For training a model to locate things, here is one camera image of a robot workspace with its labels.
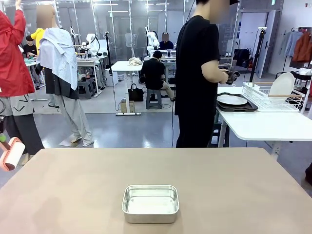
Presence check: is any dark brown serving tray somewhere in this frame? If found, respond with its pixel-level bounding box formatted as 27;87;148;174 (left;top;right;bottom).
216;93;259;113

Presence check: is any seated person in black shirt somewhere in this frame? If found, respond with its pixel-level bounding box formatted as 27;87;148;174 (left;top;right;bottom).
139;50;176;102

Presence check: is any black handbag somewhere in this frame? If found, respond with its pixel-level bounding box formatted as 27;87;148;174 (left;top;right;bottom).
127;83;145;102

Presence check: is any black shelf cart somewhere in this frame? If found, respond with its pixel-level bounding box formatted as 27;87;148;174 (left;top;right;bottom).
289;70;312;90

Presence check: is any white round dinner plate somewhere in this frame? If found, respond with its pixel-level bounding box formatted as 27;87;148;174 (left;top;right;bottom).
216;95;248;106

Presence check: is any cardboard box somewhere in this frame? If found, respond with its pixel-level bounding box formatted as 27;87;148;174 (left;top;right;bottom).
120;99;135;114

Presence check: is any white plate standing upright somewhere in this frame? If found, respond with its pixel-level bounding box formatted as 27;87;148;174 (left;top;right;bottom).
270;72;295;96

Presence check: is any person in red jacket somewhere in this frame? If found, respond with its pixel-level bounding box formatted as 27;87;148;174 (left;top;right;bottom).
0;0;45;160

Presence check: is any hanging blue-grey shirt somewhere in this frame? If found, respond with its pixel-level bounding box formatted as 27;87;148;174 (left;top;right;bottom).
279;30;304;58

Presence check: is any dark maroon object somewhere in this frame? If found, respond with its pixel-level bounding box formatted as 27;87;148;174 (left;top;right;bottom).
305;162;312;186

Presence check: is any seated person in navy top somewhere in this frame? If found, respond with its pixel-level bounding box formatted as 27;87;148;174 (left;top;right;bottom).
158;32;175;51

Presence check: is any beige cloth bundle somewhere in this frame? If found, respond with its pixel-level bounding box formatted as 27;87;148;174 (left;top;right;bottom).
128;57;143;67

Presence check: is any black camera tripod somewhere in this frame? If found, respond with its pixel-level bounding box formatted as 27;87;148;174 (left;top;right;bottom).
248;26;268;82

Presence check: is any grey work desk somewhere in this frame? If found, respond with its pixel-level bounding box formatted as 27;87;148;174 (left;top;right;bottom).
75;55;109;98

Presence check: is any thin black cable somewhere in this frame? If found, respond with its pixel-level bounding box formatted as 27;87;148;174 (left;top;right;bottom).
171;0;197;149

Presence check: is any white box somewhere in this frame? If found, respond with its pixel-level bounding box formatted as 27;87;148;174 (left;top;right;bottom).
104;68;119;86

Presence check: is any white wire dish rack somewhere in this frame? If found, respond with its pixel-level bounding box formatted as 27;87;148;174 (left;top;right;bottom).
241;81;304;110

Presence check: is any person's right forearm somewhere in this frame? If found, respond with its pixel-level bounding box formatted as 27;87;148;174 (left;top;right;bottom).
203;58;229;83

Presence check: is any hanging orange jacket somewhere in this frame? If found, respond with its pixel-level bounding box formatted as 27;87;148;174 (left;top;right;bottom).
292;31;312;63

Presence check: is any white side table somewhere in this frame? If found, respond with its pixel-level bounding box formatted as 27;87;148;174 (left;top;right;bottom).
216;87;312;160

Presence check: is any person in black clothes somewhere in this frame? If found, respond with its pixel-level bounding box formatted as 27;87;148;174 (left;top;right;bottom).
174;0;241;149

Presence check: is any white standing desk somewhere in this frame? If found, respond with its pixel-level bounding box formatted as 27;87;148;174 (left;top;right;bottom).
111;60;147;117

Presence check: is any rectangular metal tin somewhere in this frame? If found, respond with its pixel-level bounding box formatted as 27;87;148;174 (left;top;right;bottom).
121;184;180;224

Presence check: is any grey plastic step stool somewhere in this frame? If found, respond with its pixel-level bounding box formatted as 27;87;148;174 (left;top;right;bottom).
78;78;98;100

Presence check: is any person's right hand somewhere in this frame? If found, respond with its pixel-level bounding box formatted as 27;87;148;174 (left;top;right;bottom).
220;71;231;85

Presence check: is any dark grey cloth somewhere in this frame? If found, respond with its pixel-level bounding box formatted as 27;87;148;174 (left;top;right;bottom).
225;70;241;85

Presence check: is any black tripod pole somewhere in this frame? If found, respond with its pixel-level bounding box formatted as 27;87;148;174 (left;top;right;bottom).
104;31;113;74

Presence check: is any dark step stool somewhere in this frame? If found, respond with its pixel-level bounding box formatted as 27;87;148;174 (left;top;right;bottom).
209;119;230;149

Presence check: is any pink handled lint roller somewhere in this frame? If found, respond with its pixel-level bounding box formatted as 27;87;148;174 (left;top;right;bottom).
0;136;26;171

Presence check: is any person in yellow hoodie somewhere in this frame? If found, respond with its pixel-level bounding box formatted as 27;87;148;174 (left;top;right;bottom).
30;28;46;49

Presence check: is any seated person in black cap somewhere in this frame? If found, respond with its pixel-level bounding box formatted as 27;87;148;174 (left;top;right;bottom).
22;35;39;58

